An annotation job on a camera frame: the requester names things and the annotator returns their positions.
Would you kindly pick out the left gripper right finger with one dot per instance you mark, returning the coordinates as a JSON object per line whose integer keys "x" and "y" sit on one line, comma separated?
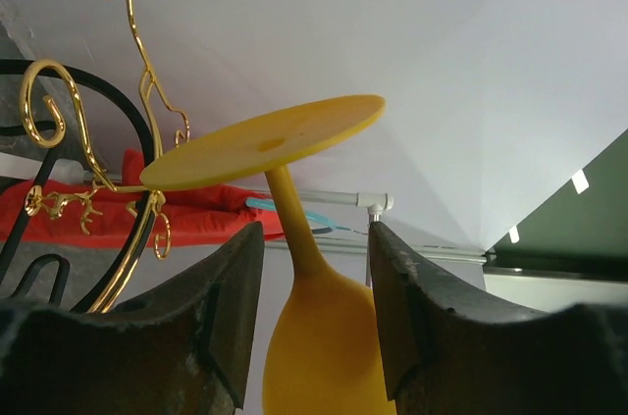
{"x": 449, "y": 347}

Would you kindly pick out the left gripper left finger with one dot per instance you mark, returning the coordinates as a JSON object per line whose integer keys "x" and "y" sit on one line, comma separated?
{"x": 183, "y": 347}

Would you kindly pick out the orange wine glass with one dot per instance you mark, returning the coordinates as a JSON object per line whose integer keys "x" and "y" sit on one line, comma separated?
{"x": 324, "y": 355}

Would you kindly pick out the red cloth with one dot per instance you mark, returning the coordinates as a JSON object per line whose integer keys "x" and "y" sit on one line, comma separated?
{"x": 209, "y": 215}

